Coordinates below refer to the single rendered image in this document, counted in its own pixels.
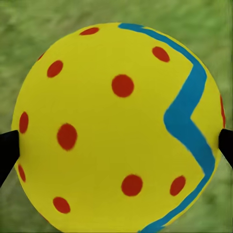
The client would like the easter egg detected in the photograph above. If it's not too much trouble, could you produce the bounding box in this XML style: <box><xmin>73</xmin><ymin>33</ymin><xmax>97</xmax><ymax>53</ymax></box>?
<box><xmin>11</xmin><ymin>22</ymin><xmax>226</xmax><ymax>233</ymax></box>

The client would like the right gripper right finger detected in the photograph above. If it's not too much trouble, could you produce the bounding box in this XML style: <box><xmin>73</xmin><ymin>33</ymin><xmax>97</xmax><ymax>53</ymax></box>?
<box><xmin>219</xmin><ymin>128</ymin><xmax>233</xmax><ymax>168</ymax></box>

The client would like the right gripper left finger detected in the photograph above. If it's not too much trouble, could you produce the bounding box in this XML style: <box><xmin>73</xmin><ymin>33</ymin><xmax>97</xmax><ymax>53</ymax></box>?
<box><xmin>0</xmin><ymin>130</ymin><xmax>19</xmax><ymax>188</ymax></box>

